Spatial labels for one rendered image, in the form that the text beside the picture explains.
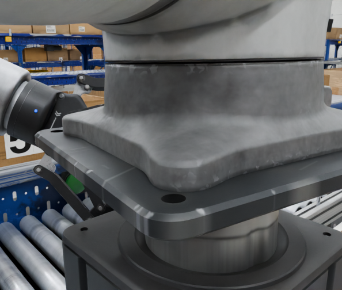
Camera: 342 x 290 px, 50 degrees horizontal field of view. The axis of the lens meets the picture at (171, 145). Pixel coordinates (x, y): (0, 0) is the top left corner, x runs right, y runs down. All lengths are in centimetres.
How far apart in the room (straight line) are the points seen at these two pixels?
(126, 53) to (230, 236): 14
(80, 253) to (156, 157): 15
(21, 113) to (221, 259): 29
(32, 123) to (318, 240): 32
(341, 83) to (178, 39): 270
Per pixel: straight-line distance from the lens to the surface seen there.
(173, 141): 19
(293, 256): 29
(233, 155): 19
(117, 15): 17
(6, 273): 92
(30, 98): 46
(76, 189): 119
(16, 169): 112
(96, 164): 22
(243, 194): 17
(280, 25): 21
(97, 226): 33
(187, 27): 20
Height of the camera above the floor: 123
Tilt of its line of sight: 15 degrees down
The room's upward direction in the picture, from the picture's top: straight up
